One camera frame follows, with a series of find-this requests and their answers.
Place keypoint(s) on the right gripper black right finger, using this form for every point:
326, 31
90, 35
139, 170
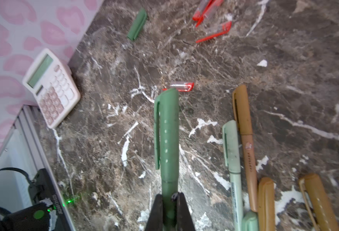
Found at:
183, 216

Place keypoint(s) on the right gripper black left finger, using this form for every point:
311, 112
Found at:
155, 221

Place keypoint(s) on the light green pen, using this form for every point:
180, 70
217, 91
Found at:
242, 222

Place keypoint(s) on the dark green pen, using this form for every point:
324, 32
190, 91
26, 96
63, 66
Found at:
166, 145

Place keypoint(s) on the dark green pen cap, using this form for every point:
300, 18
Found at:
137, 25

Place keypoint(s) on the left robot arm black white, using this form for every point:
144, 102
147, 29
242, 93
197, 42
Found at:
48, 211

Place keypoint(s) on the brown pen right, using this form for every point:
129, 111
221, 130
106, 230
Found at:
318, 203

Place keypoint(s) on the brown pen left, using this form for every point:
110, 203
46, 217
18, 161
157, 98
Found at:
243, 120

